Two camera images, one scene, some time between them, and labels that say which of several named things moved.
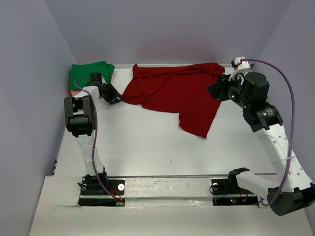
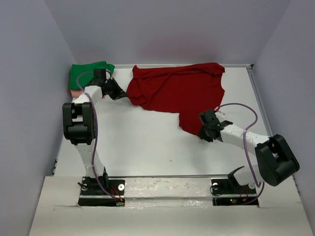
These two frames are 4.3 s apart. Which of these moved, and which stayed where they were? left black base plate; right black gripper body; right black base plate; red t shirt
Moved: right black gripper body
Stayed: left black base plate; right black base plate; red t shirt
